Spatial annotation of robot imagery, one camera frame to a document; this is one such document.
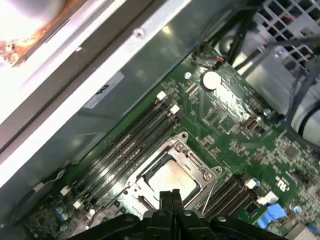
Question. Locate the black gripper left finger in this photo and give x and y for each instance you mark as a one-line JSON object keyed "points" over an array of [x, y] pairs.
{"points": [[166, 200]]}

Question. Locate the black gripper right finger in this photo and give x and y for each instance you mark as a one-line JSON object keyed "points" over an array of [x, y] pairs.
{"points": [[176, 200]]}

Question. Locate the silver square CPU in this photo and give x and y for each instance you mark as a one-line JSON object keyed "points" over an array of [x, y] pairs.
{"points": [[172, 175]]}

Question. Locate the thin metal locking lever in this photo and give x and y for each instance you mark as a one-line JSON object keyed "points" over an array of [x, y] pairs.
{"points": [[210, 193]]}

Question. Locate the metal socket cover frame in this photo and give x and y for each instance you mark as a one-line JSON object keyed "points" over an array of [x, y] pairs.
{"points": [[188, 155]]}

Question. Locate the black RAM slot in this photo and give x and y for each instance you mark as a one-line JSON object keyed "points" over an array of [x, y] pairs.
{"points": [[126, 156], [119, 149], [135, 161], [112, 143], [228, 200], [237, 206], [220, 193], [246, 212]]}

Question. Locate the metal CPU socket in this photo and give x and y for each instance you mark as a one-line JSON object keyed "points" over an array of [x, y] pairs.
{"points": [[175, 141]]}

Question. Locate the green motherboard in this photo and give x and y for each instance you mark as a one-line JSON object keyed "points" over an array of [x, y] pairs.
{"points": [[237, 130]]}

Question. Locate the blue board connector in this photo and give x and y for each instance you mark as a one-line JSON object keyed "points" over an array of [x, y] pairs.
{"points": [[273, 212]]}

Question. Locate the silver coin battery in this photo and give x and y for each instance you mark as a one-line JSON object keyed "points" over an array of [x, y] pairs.
{"points": [[212, 80]]}

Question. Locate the grey finned chipset heatsink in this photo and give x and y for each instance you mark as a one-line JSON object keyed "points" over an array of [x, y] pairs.
{"points": [[305, 232]]}

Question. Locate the black open PC case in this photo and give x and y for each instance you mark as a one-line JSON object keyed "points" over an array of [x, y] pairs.
{"points": [[150, 50]]}

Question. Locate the grey case wall sticker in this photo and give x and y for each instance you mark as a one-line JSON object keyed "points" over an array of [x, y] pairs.
{"points": [[105, 90]]}

